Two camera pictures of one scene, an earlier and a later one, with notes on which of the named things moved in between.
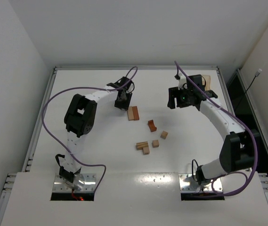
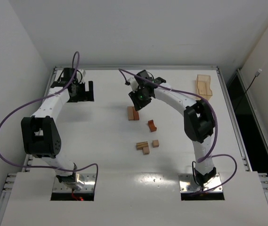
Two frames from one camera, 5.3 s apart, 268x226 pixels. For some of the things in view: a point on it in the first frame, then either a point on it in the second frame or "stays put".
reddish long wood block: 135,113 stays put
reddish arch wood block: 151,125 stays put
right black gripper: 174,97 -> 136,102
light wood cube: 155,143 stays put
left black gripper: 122,103 -> 81,93
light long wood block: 130,113 stays put
